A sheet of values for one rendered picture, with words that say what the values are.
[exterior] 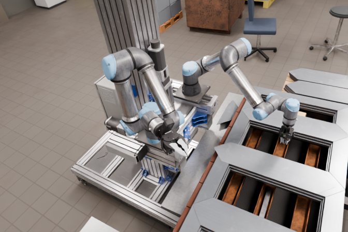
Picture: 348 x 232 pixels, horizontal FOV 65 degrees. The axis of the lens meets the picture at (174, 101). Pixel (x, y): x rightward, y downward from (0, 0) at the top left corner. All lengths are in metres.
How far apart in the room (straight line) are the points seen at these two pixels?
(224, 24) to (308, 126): 3.30
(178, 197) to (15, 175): 2.14
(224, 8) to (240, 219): 3.93
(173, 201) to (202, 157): 0.41
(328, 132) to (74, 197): 2.32
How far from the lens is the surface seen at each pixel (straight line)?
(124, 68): 1.38
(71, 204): 2.98
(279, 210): 2.07
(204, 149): 2.15
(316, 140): 2.10
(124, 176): 2.70
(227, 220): 1.63
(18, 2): 8.80
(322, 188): 1.84
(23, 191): 3.35
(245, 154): 1.89
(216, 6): 5.03
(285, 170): 1.85
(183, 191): 1.94
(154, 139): 1.38
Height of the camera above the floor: 2.32
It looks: 39 degrees down
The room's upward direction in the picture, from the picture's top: 8 degrees counter-clockwise
